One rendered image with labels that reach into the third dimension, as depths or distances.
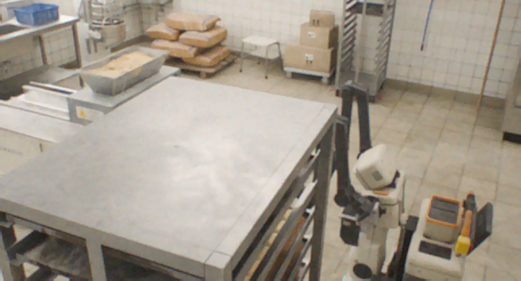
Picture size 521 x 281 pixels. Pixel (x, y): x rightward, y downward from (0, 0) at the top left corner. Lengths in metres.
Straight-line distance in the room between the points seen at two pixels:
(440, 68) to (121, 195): 5.81
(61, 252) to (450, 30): 5.73
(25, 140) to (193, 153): 2.61
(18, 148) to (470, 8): 4.90
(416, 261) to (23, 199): 1.86
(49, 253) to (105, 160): 0.21
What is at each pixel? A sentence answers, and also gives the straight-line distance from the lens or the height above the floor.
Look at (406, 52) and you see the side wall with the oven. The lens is 6.50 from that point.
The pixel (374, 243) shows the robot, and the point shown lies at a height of 0.68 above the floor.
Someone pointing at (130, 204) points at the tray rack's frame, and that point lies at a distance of 0.87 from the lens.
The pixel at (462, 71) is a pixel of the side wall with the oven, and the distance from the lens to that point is 6.47.
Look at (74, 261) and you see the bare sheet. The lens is 1.01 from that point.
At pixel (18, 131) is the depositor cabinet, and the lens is 3.57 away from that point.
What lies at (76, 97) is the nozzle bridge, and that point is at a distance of 3.06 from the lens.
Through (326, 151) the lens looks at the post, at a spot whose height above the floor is 1.70.
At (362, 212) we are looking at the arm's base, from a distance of 2.35.
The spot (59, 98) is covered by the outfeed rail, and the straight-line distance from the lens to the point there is 3.91.
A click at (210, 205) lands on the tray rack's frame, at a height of 1.82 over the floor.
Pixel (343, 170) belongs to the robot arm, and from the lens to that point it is 2.29.
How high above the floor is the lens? 2.31
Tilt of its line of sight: 27 degrees down
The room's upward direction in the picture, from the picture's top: 1 degrees clockwise
